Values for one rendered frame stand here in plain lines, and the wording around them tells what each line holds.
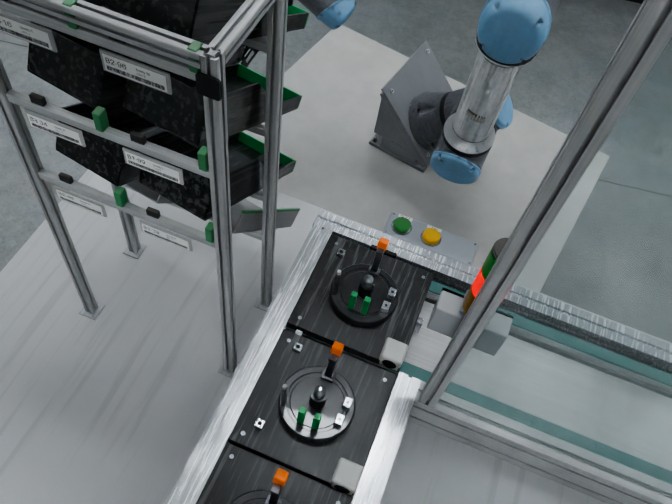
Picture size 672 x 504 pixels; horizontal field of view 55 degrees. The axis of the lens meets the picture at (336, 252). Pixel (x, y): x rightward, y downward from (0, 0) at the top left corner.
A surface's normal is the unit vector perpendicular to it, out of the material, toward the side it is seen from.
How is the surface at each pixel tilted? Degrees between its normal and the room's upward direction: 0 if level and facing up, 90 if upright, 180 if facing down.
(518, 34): 91
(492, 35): 91
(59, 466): 0
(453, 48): 1
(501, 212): 0
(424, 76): 45
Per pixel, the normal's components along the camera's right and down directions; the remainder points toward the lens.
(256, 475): 0.11, -0.56
